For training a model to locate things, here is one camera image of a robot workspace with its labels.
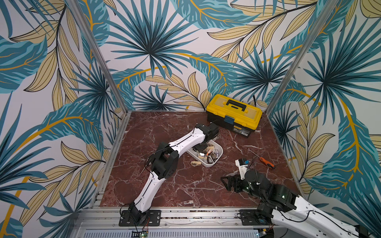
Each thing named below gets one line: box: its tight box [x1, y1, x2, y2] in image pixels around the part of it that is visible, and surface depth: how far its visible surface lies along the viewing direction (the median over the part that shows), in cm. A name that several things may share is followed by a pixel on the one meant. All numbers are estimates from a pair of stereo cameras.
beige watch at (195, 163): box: [190, 160, 202, 167], surface depth 93 cm
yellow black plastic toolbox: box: [205, 94, 263, 139], surface depth 101 cm
